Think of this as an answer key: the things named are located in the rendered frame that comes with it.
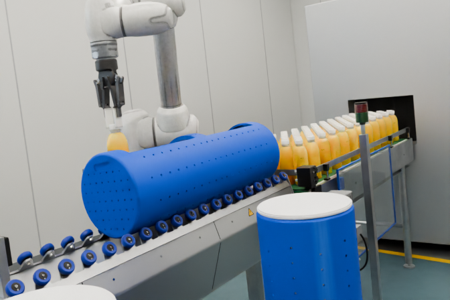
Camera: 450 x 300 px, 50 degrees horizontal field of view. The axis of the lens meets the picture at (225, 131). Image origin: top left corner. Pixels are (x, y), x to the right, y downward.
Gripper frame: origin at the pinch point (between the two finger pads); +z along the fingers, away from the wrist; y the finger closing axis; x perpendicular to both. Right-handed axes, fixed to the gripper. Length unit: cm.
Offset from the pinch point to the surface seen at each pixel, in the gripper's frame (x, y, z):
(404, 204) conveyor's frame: 226, 27, 89
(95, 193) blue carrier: -11.6, -0.1, 23.8
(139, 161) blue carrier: -5.1, 15.7, 14.0
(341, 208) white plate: 10, 77, 30
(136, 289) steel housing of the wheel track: -17, 20, 51
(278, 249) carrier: -1, 62, 39
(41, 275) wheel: -45, 17, 36
